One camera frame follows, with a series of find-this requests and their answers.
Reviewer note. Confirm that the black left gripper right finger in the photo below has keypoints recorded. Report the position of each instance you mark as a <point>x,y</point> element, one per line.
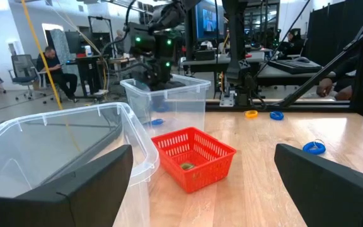
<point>332,195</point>

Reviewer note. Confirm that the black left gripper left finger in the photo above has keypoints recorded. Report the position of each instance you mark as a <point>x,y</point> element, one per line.
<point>74,201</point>

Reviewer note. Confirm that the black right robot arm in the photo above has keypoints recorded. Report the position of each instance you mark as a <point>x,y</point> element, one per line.
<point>238,47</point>

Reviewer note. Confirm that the clear plastic bin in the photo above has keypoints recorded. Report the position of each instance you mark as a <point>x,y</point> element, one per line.
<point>43,142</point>
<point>184,107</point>

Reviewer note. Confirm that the grey work table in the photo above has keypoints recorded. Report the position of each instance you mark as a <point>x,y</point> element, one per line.
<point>206,61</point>

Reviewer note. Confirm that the person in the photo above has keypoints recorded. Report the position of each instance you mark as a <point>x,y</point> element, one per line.
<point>342,79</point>
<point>291,39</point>
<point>55,66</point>
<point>206,44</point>
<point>119,41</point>

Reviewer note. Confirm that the black desk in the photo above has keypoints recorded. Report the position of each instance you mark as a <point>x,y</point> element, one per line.
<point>88,69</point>

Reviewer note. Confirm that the red plastic mesh basket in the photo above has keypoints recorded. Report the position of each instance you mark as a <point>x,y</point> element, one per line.
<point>200,183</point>

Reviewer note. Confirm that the black keyboard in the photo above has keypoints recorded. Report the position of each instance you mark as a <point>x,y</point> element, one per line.
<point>295,67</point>

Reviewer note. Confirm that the black partition curtain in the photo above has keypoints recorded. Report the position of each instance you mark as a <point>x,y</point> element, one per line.
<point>332,28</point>

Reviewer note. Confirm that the grey metal bracket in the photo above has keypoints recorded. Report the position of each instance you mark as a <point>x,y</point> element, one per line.
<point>227,98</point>

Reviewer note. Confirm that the large wall monitor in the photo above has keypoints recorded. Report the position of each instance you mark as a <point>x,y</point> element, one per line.
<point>208,19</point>

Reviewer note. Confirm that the black aluminium table frame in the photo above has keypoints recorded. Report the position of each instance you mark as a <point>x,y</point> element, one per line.
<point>295,105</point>

